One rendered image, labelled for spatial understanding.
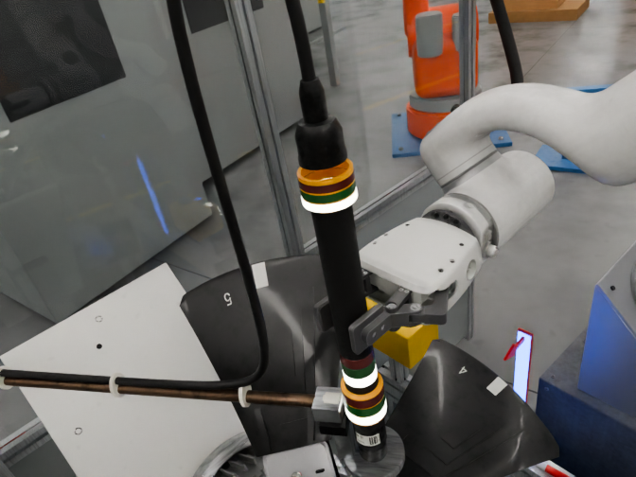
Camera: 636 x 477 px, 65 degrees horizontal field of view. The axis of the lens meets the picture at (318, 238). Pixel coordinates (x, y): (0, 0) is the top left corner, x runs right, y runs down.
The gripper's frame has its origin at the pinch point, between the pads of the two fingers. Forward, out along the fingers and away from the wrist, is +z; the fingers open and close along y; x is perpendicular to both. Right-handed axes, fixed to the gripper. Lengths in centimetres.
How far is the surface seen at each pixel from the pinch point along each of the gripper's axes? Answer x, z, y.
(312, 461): -21.0, 5.1, 4.6
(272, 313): -9.0, -1.2, 16.2
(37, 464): -56, 33, 70
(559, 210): -146, -256, 87
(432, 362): -28.1, -20.6, 7.0
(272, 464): -22.4, 8.2, 9.0
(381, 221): -54, -78, 70
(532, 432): -32.6, -22.0, -8.5
